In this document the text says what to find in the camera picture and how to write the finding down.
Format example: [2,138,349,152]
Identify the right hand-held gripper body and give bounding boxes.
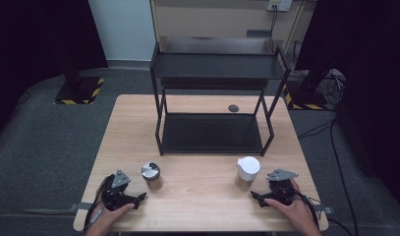
[265,168,300,207]

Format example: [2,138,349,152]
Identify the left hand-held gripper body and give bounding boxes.
[100,168,137,211]

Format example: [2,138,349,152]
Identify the glass jar with metal lid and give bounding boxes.
[141,161,164,192]

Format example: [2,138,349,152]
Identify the glass jar with white lid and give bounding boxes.
[234,155,261,192]

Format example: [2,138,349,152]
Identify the black metal shelf rack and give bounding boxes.
[149,40,292,157]

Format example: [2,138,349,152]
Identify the person's right hand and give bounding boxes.
[263,178,320,232]

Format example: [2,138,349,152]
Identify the person's left hand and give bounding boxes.
[86,191,136,234]

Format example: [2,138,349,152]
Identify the grey tape strip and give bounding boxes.
[314,204,334,214]
[69,202,93,211]

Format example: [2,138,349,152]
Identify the dark curtain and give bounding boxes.
[295,0,400,205]
[0,0,109,143]

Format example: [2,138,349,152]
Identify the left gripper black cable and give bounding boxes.
[83,175,114,234]

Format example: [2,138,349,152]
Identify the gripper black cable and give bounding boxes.
[292,188,321,229]
[83,175,114,234]

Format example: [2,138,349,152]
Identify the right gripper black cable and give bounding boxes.
[292,188,321,229]

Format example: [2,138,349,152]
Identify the long black floor cable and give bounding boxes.
[297,117,361,236]

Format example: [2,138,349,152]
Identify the tangle of floor cables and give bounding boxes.
[318,68,348,106]

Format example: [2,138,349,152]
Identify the black plugged power cables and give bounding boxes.
[267,4,279,53]

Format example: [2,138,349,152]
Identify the white wall socket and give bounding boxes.
[266,0,293,13]

